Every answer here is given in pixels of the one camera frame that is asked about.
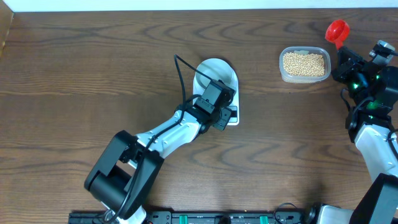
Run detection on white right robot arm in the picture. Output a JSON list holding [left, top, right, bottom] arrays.
[[331, 44, 397, 223]]

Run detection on white digital kitchen scale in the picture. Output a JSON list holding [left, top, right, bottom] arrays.
[[192, 58, 241, 126]]

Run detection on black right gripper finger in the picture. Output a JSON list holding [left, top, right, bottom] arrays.
[[331, 58, 354, 82], [337, 46, 366, 64]]

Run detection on clear container of soybeans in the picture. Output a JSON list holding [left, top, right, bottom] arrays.
[[279, 46, 331, 84]]

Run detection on red plastic measuring scoop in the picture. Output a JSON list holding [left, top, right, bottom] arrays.
[[325, 19, 350, 50]]

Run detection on grey round bowl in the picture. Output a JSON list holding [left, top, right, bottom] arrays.
[[193, 58, 238, 93]]

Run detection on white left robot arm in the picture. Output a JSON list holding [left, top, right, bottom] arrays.
[[84, 80, 238, 223]]

